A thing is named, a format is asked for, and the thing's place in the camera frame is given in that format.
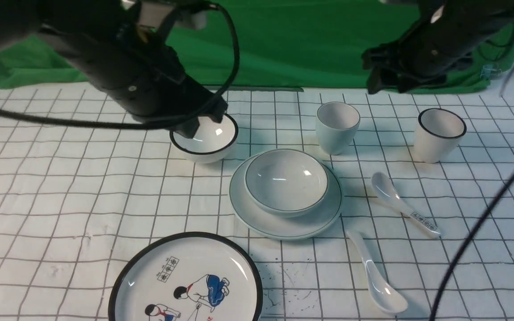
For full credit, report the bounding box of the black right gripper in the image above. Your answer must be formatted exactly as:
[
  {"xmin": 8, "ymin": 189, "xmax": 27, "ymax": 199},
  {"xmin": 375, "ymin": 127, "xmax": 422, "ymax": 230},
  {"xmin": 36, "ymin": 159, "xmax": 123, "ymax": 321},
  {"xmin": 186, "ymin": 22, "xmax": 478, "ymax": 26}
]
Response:
[{"xmin": 362, "ymin": 20, "xmax": 477, "ymax": 94}]

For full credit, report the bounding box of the metal binder clip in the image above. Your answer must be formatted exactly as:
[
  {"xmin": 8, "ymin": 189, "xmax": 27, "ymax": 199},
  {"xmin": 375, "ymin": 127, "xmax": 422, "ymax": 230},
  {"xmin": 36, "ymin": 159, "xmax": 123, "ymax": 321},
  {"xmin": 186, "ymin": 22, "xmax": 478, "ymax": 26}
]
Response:
[{"xmin": 480, "ymin": 64, "xmax": 502, "ymax": 81}]

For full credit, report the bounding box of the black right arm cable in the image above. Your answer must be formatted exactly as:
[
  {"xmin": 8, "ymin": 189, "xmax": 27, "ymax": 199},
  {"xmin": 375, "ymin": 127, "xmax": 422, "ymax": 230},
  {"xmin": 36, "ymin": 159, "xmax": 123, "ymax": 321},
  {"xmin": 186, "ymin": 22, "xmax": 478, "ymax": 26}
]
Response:
[{"xmin": 429, "ymin": 138, "xmax": 514, "ymax": 321}]

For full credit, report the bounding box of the black-rimmed white cup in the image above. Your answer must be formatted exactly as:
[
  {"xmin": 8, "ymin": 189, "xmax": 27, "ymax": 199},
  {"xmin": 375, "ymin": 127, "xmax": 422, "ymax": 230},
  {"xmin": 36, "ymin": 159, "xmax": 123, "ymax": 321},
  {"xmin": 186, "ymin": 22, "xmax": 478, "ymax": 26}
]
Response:
[{"xmin": 413, "ymin": 108, "xmax": 467, "ymax": 163}]

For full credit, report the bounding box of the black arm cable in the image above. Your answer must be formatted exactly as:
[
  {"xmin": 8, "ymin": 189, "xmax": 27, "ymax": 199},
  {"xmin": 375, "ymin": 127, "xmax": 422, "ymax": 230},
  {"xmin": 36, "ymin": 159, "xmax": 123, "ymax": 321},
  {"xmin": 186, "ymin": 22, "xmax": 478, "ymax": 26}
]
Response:
[
  {"xmin": 429, "ymin": 138, "xmax": 514, "ymax": 321},
  {"xmin": 0, "ymin": 0, "xmax": 241, "ymax": 131}
]

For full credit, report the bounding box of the pale green round plate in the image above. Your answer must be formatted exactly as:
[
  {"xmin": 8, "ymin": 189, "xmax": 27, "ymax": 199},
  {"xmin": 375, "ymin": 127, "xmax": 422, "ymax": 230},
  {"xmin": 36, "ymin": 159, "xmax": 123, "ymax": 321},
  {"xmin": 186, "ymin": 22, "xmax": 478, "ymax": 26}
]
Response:
[{"xmin": 229, "ymin": 155, "xmax": 344, "ymax": 241}]

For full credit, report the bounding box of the black-rimmed cartoon plate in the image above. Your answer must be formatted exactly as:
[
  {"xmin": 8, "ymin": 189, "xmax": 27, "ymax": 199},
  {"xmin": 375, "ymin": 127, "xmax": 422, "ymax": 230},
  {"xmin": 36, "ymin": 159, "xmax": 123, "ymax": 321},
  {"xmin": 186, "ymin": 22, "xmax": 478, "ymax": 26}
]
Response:
[{"xmin": 108, "ymin": 232, "xmax": 263, "ymax": 321}]

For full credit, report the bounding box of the white spoon with lettering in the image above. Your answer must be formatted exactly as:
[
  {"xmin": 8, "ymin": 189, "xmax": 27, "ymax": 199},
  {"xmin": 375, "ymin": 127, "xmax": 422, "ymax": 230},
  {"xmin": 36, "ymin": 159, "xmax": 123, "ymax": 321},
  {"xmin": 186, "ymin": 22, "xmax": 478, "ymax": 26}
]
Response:
[{"xmin": 370, "ymin": 172, "xmax": 441, "ymax": 239}]

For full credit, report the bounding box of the plain white ceramic spoon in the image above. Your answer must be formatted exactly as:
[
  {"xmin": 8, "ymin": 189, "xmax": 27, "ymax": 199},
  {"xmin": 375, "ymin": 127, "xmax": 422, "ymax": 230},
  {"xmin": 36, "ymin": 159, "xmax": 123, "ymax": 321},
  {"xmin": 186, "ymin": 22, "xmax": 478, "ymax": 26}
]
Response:
[{"xmin": 345, "ymin": 228, "xmax": 409, "ymax": 315}]

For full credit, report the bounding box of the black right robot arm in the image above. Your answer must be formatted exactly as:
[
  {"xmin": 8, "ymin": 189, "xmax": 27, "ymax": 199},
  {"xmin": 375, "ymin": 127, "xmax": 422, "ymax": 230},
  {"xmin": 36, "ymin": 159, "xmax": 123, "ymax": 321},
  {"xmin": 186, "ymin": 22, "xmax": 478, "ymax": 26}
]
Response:
[{"xmin": 362, "ymin": 0, "xmax": 514, "ymax": 94}]

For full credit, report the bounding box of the white checkered tablecloth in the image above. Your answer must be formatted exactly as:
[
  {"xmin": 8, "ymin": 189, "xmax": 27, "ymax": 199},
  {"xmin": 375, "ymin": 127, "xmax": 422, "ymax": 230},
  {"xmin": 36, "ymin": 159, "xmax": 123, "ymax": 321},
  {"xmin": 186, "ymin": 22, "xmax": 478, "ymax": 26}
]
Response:
[{"xmin": 0, "ymin": 81, "xmax": 514, "ymax": 321}]

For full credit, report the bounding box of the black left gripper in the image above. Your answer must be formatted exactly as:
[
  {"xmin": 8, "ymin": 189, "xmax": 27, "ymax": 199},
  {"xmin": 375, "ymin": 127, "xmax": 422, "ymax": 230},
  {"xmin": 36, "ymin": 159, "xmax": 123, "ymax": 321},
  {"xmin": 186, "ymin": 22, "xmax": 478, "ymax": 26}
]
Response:
[{"xmin": 67, "ymin": 27, "xmax": 227, "ymax": 138}]

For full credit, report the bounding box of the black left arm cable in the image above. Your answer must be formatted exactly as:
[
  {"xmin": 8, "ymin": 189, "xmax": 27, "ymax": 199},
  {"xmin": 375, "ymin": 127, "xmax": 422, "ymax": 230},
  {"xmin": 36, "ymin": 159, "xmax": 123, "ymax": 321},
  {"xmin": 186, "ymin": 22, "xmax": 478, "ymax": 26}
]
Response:
[{"xmin": 0, "ymin": 0, "xmax": 241, "ymax": 131}]

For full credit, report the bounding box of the green backdrop cloth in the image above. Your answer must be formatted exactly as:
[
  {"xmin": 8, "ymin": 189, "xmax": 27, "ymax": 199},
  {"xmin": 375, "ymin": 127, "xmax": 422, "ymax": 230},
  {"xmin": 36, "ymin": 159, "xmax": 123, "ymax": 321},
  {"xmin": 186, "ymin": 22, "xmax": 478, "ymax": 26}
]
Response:
[{"xmin": 0, "ymin": 0, "xmax": 514, "ymax": 94}]

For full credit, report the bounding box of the black-rimmed white bowl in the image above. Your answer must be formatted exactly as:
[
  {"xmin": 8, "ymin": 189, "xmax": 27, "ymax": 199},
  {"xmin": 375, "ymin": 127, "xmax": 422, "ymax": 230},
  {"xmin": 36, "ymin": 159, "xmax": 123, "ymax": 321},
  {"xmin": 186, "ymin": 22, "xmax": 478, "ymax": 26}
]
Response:
[{"xmin": 170, "ymin": 113, "xmax": 239, "ymax": 163}]

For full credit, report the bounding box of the pale green shallow bowl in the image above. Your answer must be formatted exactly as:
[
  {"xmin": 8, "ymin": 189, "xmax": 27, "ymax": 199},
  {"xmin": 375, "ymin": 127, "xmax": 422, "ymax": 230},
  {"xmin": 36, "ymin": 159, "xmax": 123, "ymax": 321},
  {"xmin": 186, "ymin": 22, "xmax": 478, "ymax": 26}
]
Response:
[{"xmin": 244, "ymin": 149, "xmax": 330, "ymax": 218}]

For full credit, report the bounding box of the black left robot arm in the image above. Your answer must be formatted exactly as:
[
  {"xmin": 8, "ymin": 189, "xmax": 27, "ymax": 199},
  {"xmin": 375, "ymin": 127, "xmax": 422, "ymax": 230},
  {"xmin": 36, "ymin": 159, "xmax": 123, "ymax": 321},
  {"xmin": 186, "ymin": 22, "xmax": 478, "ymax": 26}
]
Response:
[{"xmin": 0, "ymin": 0, "xmax": 240, "ymax": 138}]

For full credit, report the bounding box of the pale green cup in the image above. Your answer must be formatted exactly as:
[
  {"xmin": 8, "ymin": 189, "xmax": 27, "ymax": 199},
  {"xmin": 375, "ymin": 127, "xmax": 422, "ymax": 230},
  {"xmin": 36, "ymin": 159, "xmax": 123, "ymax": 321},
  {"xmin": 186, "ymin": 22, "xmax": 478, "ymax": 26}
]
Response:
[{"xmin": 315, "ymin": 102, "xmax": 361, "ymax": 155}]

